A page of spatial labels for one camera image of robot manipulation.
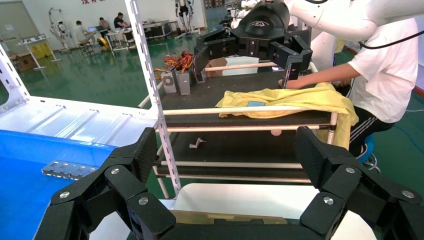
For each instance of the seated person dark hair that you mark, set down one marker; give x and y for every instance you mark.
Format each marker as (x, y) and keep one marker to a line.
(104, 24)

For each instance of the yellow round device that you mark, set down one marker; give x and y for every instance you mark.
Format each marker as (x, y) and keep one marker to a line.
(103, 43)

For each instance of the white robot torso column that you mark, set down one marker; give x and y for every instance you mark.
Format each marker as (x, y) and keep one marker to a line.
(323, 46)

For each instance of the white box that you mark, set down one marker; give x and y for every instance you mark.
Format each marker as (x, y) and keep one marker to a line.
(240, 61)

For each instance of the grey power supply unit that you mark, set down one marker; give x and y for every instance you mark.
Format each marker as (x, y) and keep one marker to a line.
(169, 82)
(184, 83)

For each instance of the yellow cloth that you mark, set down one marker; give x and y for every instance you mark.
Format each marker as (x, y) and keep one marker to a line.
(298, 97)

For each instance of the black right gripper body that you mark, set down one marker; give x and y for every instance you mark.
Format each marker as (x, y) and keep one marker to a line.
(261, 30)

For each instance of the white pipe cart black shelves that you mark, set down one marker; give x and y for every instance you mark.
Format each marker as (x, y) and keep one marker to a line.
(238, 87)

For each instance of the white work table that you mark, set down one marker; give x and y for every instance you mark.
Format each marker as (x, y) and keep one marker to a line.
(121, 33)

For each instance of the grey perforated metal bracket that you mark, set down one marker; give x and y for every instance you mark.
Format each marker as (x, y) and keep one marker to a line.
(66, 169)

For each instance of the seated person grey shirt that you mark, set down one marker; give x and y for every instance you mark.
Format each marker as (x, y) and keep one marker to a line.
(80, 33)

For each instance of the brown cardboard box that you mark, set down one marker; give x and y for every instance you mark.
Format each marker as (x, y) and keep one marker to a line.
(217, 63)

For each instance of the brown cardboard carton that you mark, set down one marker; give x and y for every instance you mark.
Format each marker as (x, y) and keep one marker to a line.
(24, 62)

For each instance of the blue plastic bin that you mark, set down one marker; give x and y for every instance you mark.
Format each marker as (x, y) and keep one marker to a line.
(20, 185)

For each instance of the small grey metal fitting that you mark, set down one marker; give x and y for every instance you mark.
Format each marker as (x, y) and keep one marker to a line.
(197, 143)

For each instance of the white stand table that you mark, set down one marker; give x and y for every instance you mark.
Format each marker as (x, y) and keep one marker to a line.
(33, 41)

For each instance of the seated person black shirt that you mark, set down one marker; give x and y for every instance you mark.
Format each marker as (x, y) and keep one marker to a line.
(118, 22)

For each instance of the yellow warning sign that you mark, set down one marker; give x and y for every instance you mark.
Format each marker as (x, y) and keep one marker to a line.
(41, 50)

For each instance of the person in white shirt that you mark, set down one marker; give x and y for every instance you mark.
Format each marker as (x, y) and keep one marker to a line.
(387, 73)

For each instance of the white humanoid robot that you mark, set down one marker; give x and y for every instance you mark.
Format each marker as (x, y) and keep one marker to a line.
(183, 10)
(61, 30)

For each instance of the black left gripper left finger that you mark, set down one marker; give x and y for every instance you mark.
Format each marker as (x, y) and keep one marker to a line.
(116, 179)

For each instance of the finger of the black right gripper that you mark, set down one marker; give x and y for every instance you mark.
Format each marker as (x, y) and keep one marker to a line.
(291, 54)
(218, 46)

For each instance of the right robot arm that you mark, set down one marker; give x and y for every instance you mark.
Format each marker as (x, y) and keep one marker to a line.
(348, 20)

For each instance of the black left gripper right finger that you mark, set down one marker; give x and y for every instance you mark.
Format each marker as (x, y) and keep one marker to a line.
(344, 179)

